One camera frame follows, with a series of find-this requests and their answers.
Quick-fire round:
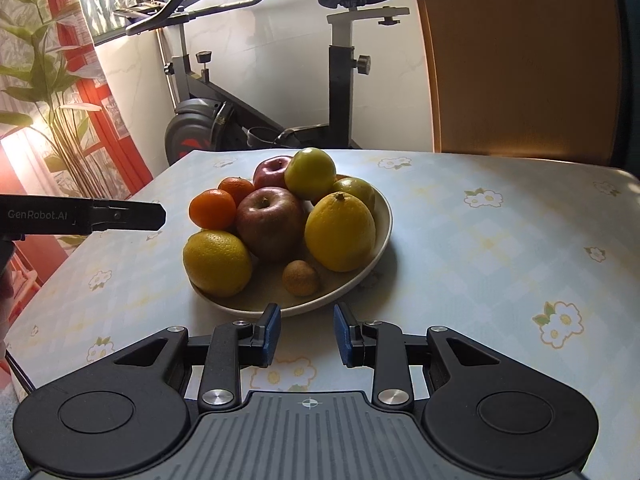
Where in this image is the round yellow orange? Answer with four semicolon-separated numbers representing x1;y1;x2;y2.
182;230;253;298

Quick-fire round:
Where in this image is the greenish yellow citrus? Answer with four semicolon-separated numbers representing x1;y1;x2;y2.
331;176;377;216

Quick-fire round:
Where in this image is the black exercise bike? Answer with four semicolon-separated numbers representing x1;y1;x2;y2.
112;0;410;167

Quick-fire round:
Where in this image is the green apple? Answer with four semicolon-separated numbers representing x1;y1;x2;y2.
284;147;337;202

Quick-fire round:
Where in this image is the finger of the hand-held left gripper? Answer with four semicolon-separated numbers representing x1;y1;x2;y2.
92;199;167;232

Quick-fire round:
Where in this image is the dark red apple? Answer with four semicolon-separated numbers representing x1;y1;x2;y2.
252;156;293;191

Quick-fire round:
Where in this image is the beige plate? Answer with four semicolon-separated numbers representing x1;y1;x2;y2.
189;187;394;318

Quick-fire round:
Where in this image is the small brown kiwi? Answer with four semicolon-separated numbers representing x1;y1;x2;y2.
282;259;320;297

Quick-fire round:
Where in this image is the person's left hand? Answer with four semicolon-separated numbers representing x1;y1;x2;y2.
0;272;15;348

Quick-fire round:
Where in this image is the light fluffy rug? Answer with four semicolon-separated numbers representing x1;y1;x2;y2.
0;385;31;466

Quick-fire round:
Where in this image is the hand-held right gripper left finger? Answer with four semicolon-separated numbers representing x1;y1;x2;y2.
114;303;282;409

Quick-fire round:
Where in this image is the wooden chair back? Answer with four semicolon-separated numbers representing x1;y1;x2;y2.
407;0;631;168

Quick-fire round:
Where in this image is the yellow lemon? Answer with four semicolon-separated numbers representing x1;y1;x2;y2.
304;191;377;273

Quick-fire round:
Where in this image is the orange printed curtain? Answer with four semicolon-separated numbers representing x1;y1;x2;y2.
0;0;153;376

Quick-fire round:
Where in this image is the black cable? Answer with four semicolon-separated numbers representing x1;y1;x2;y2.
4;350;37;392

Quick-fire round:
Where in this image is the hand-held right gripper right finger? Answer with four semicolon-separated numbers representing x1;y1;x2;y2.
333;303;501;409

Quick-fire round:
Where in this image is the large red streaked apple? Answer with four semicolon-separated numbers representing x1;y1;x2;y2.
236;187;307;261

